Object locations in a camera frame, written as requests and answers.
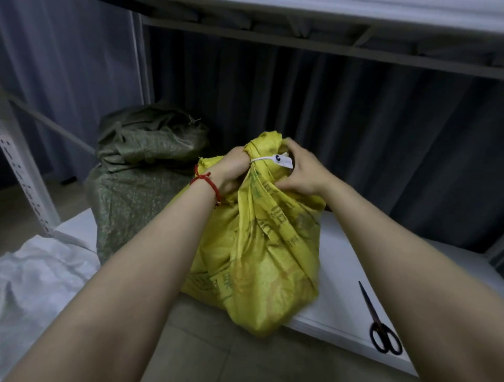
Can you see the black scissors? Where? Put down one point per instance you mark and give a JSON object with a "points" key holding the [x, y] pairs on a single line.
{"points": [[380, 322]]}

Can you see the person's left hand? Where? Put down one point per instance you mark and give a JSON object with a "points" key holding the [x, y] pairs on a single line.
{"points": [[228, 167]]}

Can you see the green woven sack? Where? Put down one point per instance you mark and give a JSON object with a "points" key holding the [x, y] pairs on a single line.
{"points": [[137, 177]]}

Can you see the yellow woven sack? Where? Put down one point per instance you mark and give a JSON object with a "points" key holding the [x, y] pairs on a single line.
{"points": [[260, 252]]}

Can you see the person's right hand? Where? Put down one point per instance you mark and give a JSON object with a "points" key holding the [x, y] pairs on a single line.
{"points": [[305, 173]]}

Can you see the person's right forearm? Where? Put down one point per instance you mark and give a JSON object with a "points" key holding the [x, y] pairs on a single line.
{"points": [[417, 283]]}

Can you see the person's left forearm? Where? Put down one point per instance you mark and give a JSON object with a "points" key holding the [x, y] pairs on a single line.
{"points": [[118, 283]]}

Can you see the white zip tie with tag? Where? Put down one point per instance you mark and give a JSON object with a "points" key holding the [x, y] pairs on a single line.
{"points": [[275, 159]]}

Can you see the white woven sack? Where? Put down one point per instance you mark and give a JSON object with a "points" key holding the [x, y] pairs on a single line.
{"points": [[39, 291]]}

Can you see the white metal shelf rack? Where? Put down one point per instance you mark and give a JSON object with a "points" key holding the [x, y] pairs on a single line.
{"points": [[252, 35]]}

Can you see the person's left fingers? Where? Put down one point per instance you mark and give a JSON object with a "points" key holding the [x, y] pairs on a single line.
{"points": [[240, 173]]}

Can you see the person's right thumb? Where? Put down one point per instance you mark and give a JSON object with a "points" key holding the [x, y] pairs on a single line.
{"points": [[284, 183]]}

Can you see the grey curtain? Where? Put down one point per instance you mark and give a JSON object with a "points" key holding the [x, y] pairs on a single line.
{"points": [[354, 137]]}

